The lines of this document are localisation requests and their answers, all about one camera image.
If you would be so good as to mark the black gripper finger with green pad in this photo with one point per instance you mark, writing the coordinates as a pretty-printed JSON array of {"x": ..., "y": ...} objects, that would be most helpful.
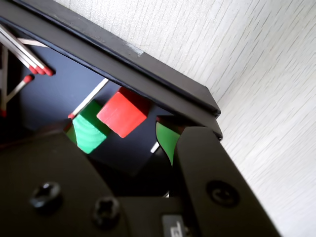
[
  {"x": 209, "y": 172},
  {"x": 49, "y": 160}
]

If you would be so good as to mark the green wooden cube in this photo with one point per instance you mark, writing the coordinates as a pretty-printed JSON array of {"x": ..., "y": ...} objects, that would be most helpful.
[{"x": 90, "y": 133}]

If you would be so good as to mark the red wooden cube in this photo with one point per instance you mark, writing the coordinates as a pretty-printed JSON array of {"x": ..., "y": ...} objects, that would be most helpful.
[{"x": 123, "y": 113}]

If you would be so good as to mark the black cardboard box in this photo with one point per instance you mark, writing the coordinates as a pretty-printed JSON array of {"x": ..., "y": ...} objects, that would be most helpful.
[{"x": 61, "y": 81}]

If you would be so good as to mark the black box lid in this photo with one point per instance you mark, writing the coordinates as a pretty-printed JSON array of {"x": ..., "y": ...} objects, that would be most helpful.
[{"x": 172, "y": 79}]

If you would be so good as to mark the pale wooden matchstick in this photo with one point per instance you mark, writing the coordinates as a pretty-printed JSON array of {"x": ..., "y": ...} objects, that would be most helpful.
[
  {"x": 155, "y": 147},
  {"x": 32, "y": 42}
]

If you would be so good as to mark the red-tipped wooden matchstick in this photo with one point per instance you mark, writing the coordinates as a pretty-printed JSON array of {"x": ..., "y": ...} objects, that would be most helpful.
[
  {"x": 28, "y": 78},
  {"x": 90, "y": 97},
  {"x": 34, "y": 69},
  {"x": 41, "y": 71},
  {"x": 49, "y": 72}
]

